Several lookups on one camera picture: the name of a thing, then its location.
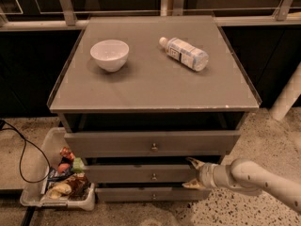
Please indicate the brown snack bag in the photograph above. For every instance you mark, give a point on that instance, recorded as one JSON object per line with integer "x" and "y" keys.
{"x": 73, "y": 185}

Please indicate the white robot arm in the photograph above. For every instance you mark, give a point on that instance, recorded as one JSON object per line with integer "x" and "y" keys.
{"x": 246, "y": 177}

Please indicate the clear plastic water bottle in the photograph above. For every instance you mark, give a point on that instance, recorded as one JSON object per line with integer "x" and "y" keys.
{"x": 187, "y": 54}

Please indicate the grey drawer cabinet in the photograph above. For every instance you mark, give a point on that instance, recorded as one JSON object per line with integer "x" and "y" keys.
{"x": 152, "y": 91}

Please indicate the metal window rail frame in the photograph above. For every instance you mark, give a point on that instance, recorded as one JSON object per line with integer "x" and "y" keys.
{"x": 21, "y": 15}

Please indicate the grey drawer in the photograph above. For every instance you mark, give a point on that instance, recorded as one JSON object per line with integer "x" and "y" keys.
{"x": 151, "y": 194}
{"x": 162, "y": 143}
{"x": 139, "y": 173}

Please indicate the green snack packet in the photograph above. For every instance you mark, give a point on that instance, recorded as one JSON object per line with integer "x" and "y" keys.
{"x": 77, "y": 165}

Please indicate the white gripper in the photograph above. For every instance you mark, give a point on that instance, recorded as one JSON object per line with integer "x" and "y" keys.
{"x": 205, "y": 174}

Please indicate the clear plastic storage bin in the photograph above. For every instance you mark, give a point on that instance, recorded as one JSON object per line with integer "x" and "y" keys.
{"x": 35, "y": 192}

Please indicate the red snack packet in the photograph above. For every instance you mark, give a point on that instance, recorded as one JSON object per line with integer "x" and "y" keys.
{"x": 67, "y": 153}

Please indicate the grey bottom drawer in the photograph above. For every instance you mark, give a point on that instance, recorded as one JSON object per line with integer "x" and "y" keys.
{"x": 151, "y": 194}

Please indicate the blue snack packet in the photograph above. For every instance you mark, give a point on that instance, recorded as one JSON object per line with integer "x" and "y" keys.
{"x": 55, "y": 176}

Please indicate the grey top drawer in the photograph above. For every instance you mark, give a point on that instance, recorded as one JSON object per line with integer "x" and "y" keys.
{"x": 162, "y": 143}

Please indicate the white ceramic bowl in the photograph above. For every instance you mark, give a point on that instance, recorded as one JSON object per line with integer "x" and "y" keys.
{"x": 110, "y": 55}

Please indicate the white pole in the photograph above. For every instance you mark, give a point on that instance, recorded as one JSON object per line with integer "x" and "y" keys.
{"x": 288, "y": 96}

